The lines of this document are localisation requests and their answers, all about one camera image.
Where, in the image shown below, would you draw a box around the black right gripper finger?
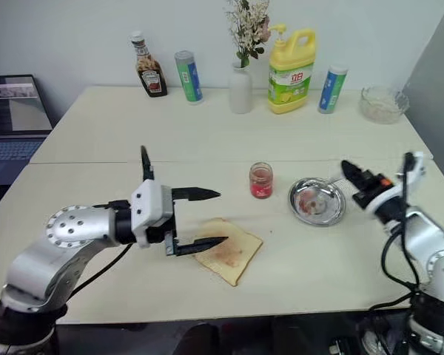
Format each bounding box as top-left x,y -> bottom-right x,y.
342,166 -> 364,191
340,159 -> 365,177

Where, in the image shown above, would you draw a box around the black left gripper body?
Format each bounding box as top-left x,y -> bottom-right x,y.
146,187 -> 180,257

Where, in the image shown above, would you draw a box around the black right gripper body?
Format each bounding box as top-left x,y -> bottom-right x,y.
353,169 -> 393,212

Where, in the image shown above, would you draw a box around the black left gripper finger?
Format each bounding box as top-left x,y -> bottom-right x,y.
177,236 -> 229,257
176,187 -> 222,203

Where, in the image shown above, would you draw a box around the toast slice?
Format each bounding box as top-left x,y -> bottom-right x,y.
192,217 -> 263,288

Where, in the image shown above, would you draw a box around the silver metal spoon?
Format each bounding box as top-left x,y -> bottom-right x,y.
310,176 -> 345,214

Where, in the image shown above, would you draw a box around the glass jam jar red label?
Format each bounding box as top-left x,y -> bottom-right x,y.
249,161 -> 274,199

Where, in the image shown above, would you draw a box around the round stainless steel plate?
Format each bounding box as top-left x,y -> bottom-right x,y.
288,177 -> 347,226

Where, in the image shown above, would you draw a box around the clear glass bowl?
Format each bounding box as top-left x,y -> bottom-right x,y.
360,85 -> 411,124

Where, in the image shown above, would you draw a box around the green blue cylindrical tube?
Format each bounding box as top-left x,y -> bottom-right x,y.
174,49 -> 204,106
317,64 -> 349,115

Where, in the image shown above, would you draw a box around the white ceramic vase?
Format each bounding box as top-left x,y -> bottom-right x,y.
228,61 -> 253,115

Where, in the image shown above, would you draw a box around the yellow dish soap bottle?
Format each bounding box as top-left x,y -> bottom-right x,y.
268,24 -> 317,115

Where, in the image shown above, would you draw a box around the ketchup bottle white cap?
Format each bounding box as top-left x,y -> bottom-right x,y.
129,30 -> 169,99

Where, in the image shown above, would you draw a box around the pale dried flower bouquet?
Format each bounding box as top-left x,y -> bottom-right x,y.
225,0 -> 272,70

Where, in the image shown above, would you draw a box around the open grey laptop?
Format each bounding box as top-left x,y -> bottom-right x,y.
0,74 -> 54,186

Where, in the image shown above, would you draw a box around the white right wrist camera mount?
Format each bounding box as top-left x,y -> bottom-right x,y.
368,150 -> 430,225

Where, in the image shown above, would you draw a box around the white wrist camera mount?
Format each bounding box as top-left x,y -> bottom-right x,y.
130,179 -> 172,248
368,150 -> 430,225

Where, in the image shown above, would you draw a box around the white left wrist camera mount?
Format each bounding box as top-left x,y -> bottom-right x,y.
130,179 -> 172,248

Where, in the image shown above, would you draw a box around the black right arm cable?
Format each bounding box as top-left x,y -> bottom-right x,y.
368,151 -> 421,314

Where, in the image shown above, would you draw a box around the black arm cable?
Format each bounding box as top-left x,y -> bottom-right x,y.
61,145 -> 155,310
368,151 -> 421,314

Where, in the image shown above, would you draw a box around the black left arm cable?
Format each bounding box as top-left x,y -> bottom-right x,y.
61,145 -> 155,310

